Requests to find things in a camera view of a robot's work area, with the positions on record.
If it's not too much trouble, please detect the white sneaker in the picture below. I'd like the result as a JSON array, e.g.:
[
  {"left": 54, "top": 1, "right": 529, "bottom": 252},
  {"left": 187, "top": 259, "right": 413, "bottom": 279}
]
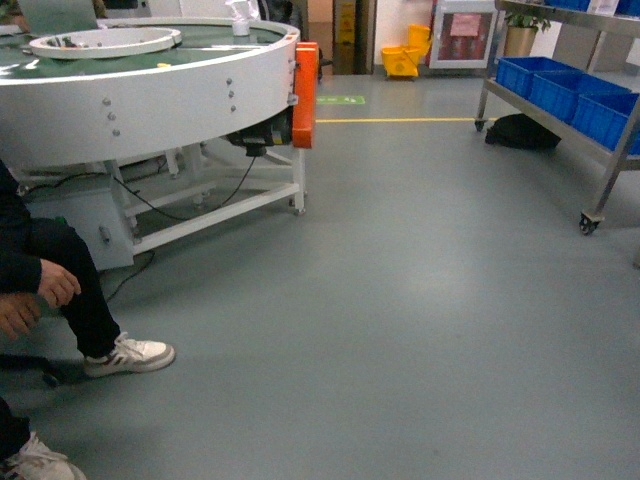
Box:
[
  {"left": 83, "top": 332, "right": 176, "bottom": 378},
  {"left": 1, "top": 432, "right": 87, "bottom": 480}
]

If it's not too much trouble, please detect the orange machine guard panel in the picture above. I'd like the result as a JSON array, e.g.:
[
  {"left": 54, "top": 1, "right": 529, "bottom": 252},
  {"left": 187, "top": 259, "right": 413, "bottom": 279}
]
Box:
[{"left": 292, "top": 42, "right": 319, "bottom": 149}]

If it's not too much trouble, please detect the black trouser leg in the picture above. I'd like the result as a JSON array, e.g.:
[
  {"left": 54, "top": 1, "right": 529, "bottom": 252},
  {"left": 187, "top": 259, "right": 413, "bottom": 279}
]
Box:
[{"left": 19, "top": 217, "right": 122, "bottom": 360}]

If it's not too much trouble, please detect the black bag under cart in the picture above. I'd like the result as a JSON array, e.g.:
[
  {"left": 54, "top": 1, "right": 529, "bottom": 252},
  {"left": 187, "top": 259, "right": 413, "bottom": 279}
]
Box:
[{"left": 485, "top": 113, "right": 561, "bottom": 150}]

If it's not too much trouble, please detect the yellow mop bucket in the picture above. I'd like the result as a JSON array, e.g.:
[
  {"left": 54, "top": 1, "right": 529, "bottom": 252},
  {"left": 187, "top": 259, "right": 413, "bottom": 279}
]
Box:
[{"left": 381, "top": 24, "right": 432, "bottom": 78}]

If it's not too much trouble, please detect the red white fire cabinet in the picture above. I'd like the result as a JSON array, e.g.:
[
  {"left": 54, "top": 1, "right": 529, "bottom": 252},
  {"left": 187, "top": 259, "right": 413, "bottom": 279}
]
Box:
[{"left": 427, "top": 0, "right": 498, "bottom": 70}]

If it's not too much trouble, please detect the seated person's other hand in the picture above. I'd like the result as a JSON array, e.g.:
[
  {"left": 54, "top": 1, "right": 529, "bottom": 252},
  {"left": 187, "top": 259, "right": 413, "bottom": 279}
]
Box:
[{"left": 1, "top": 292, "right": 41, "bottom": 340}]

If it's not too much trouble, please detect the steel wheeled shelf cart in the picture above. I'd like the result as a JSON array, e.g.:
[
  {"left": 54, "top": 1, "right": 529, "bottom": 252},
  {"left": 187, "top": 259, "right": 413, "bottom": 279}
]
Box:
[{"left": 474, "top": 1, "right": 639, "bottom": 236}]

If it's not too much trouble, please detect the blue bin on cart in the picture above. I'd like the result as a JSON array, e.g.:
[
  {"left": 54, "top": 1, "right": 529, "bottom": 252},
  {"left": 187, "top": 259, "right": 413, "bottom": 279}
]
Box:
[
  {"left": 495, "top": 56, "right": 584, "bottom": 101},
  {"left": 571, "top": 93, "right": 639, "bottom": 152},
  {"left": 528, "top": 72, "right": 631, "bottom": 123}
]

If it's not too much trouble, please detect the seated person's hand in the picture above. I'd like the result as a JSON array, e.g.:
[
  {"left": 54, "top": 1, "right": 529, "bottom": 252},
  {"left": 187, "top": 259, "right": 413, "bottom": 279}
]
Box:
[{"left": 37, "top": 259, "right": 81, "bottom": 307}]

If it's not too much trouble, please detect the white round conveyor machine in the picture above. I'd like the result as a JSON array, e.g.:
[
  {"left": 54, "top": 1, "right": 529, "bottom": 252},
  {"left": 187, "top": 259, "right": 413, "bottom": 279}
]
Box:
[{"left": 1, "top": 17, "right": 307, "bottom": 270}]

